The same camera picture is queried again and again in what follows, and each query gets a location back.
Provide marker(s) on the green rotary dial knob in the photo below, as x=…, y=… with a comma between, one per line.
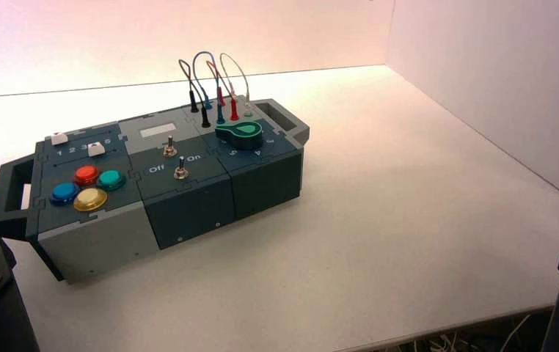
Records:
x=240, y=134

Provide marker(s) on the grey and teal control box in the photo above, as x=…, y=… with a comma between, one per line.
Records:
x=187, y=194

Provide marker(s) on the green round push button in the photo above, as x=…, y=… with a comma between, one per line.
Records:
x=110, y=179

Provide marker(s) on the white slider knob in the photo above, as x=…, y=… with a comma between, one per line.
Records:
x=96, y=149
x=59, y=138

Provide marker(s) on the yellow round push button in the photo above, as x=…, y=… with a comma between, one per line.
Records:
x=90, y=198

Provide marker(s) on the red round push button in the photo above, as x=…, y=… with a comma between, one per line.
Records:
x=86, y=174

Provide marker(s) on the blue round push button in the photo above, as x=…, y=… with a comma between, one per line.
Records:
x=64, y=192

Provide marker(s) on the metal toggle switch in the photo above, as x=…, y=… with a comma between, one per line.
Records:
x=181, y=170
x=169, y=148

